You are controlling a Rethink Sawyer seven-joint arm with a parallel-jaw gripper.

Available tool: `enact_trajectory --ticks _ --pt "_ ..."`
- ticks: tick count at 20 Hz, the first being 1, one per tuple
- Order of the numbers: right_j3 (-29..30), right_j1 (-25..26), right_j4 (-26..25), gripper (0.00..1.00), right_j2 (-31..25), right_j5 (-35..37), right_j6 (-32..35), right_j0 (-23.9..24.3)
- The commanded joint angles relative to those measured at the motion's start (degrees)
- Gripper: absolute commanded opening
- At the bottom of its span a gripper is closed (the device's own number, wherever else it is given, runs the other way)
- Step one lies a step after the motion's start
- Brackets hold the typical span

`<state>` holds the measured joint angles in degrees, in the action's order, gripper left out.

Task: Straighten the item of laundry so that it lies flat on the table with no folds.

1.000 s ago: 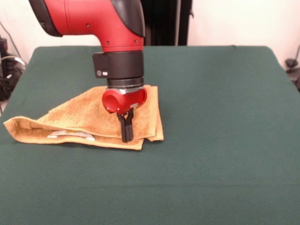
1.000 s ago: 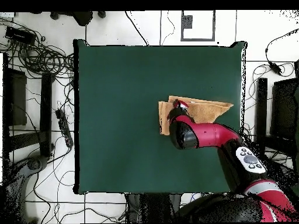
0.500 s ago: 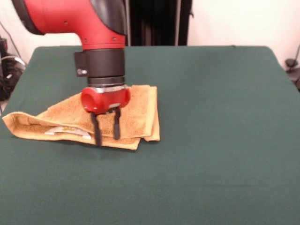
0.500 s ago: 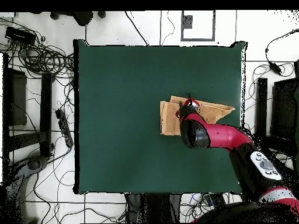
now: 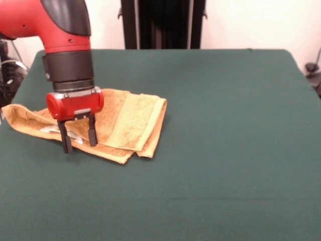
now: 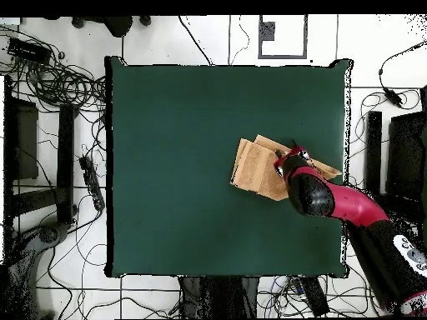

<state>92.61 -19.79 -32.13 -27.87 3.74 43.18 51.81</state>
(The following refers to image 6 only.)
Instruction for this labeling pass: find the long black power strip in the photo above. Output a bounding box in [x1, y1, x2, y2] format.
[78, 155, 107, 212]

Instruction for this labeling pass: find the black chair base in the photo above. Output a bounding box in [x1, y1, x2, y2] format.
[70, 14, 153, 38]

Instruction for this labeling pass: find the black floor cable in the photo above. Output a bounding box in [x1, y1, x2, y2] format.
[177, 14, 214, 67]

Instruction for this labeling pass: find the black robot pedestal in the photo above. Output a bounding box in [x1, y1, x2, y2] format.
[178, 275, 260, 319]

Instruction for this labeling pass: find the black power adapter with cable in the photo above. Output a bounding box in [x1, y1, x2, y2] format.
[377, 40, 427, 108]

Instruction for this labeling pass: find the orange terry towel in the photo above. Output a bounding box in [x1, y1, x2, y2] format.
[229, 133, 343, 202]

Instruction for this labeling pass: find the grey rectangular floor frame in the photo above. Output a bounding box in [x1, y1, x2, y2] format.
[257, 13, 309, 60]

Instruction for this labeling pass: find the black upright bar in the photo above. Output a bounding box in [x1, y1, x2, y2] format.
[364, 110, 384, 201]
[55, 103, 77, 225]

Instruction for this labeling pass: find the short black power strip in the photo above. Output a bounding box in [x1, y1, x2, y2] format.
[293, 275, 331, 318]

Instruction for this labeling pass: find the dark green table cloth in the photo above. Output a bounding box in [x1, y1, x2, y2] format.
[103, 55, 354, 280]

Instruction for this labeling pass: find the black cabinet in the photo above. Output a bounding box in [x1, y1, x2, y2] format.
[385, 84, 427, 214]
[3, 95, 40, 182]

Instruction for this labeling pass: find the grey square plate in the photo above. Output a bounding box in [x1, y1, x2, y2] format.
[259, 21, 277, 42]

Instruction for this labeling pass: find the black cable tangle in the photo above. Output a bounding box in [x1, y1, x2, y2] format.
[0, 26, 108, 114]

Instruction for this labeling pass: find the black device box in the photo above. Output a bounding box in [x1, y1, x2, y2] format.
[7, 37, 53, 65]

